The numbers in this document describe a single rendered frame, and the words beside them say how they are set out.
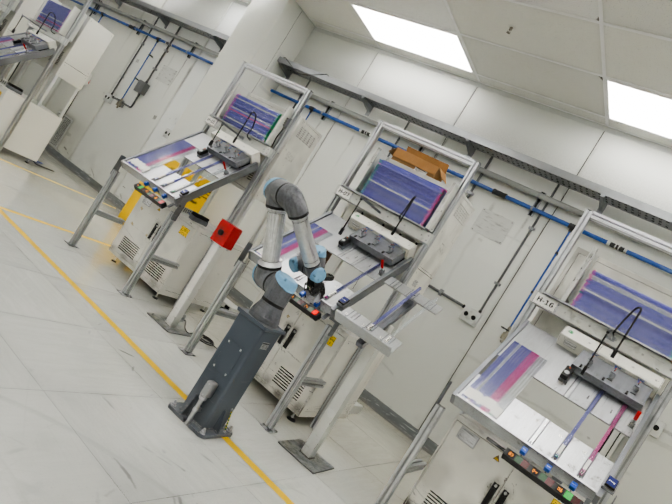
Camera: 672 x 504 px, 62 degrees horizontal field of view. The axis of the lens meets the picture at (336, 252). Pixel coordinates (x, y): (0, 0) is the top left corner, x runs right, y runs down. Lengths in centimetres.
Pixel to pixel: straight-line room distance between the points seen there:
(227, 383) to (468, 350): 260
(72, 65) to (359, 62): 310
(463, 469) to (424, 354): 195
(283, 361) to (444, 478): 114
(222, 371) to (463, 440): 125
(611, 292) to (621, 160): 204
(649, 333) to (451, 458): 113
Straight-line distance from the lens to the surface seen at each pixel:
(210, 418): 261
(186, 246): 410
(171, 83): 770
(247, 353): 251
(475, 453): 297
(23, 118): 689
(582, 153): 501
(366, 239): 341
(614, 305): 309
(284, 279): 250
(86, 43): 695
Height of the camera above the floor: 101
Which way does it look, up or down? level
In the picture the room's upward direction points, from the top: 32 degrees clockwise
